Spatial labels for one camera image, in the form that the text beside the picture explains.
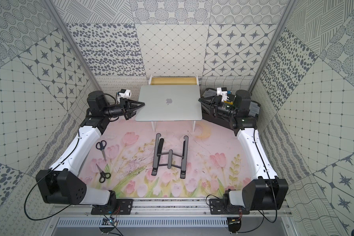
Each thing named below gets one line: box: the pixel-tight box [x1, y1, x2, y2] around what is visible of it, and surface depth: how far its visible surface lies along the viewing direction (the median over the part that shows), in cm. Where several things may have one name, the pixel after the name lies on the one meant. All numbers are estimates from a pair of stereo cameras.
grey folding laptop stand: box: [151, 132, 189, 179], surface depth 88 cm
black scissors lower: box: [95, 163, 111, 183], surface depth 86 cm
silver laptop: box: [134, 85, 203, 122], surface depth 69 cm
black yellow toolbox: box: [198, 88, 261, 136], surface depth 62 cm
